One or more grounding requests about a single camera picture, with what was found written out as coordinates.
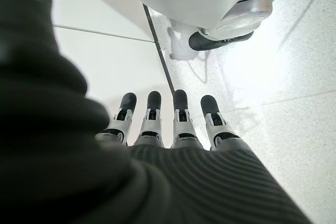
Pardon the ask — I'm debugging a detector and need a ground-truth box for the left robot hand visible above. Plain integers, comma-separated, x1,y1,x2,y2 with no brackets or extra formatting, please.
0,0,312,224

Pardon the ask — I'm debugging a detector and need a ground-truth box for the white kitchen base cabinet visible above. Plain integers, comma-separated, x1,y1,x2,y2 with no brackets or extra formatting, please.
43,0,175,146

